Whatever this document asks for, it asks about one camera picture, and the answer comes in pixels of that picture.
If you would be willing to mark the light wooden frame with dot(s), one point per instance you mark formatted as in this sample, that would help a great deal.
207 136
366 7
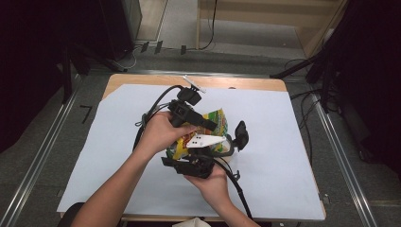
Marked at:
198 25

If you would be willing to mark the yellow green spout pouch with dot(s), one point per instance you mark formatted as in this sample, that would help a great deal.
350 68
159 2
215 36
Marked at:
217 119

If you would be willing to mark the white cloth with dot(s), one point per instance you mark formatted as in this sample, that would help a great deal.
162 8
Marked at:
192 223

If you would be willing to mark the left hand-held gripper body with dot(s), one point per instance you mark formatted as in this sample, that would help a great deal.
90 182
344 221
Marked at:
184 110

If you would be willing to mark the black cabinet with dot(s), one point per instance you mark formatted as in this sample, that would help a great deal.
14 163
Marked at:
118 28

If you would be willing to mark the small metal bracket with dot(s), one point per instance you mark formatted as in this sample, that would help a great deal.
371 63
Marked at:
326 199

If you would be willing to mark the person's left hand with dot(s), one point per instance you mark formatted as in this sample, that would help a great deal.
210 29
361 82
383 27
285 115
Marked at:
160 134

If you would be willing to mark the person's right hand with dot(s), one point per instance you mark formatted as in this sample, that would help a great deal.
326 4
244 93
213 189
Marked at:
212 187

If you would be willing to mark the clear jar with black lid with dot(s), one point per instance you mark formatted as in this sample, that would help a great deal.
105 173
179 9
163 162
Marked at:
241 135

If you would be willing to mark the long metal floor rail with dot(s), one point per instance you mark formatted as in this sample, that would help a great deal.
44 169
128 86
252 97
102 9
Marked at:
343 157
38 157

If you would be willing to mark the black curtain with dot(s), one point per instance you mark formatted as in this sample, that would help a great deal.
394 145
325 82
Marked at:
28 63
372 78

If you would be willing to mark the black metal stand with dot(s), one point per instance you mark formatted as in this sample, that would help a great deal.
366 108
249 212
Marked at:
324 82
66 78

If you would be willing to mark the black tape strip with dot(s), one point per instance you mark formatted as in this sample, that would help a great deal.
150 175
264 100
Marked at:
144 46
158 46
183 49

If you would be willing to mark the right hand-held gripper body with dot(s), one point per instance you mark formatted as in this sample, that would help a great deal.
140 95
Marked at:
200 164

